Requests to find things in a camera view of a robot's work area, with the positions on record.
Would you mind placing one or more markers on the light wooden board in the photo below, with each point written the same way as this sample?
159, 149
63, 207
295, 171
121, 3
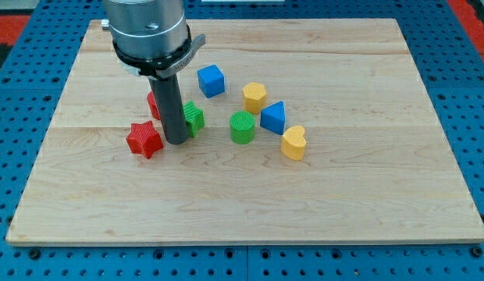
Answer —
377, 168

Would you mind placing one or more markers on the green star block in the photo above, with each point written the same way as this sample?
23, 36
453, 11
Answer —
194, 117

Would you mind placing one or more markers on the blue triangle block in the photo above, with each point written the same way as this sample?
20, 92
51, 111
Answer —
273, 118

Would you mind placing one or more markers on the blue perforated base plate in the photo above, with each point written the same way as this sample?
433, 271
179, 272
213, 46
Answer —
35, 72

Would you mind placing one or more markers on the red block behind rod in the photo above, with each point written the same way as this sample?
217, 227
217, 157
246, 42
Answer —
152, 105

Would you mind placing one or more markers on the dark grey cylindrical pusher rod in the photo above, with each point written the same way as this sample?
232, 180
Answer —
170, 108

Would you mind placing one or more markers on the green cylinder block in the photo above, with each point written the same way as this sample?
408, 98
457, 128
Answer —
242, 129

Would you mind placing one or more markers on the blue cube block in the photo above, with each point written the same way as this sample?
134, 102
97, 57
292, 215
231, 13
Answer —
211, 81

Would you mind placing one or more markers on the yellow hexagon block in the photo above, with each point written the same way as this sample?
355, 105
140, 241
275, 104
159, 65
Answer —
254, 97

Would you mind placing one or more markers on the red star block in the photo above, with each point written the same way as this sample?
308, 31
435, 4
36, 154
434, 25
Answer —
144, 139

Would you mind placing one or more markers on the yellow heart block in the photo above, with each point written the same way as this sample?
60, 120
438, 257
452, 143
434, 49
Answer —
293, 143

